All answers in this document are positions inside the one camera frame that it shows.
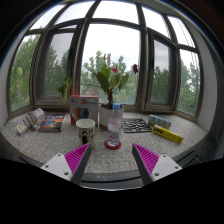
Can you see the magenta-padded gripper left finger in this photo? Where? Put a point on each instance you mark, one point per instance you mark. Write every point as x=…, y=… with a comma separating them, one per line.
x=77, y=158

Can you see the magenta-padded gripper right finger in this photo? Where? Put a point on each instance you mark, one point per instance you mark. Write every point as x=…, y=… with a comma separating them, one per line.
x=146, y=158

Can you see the clear blue-capped water bottle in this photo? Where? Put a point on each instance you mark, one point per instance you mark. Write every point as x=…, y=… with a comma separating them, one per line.
x=114, y=128

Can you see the long yellow box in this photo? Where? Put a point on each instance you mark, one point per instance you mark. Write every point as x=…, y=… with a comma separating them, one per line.
x=167, y=134

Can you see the flat round red coaster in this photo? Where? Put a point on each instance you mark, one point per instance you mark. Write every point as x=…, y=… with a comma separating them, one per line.
x=107, y=146

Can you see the black lattice trivet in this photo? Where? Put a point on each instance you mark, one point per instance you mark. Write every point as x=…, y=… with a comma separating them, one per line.
x=136, y=125

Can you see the light blue patterned box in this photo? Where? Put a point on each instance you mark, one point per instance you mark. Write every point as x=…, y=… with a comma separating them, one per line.
x=160, y=121

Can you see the colourful flat box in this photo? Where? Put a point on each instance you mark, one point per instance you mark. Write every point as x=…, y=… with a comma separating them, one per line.
x=51, y=123

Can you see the flowering plant in white pot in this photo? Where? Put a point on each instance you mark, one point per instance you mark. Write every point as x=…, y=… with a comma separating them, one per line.
x=104, y=116

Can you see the red and white filament box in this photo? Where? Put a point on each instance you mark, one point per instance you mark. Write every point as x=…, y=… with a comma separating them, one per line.
x=83, y=108

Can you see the dark-framed bay window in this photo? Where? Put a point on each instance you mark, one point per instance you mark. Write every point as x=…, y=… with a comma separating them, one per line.
x=143, y=66

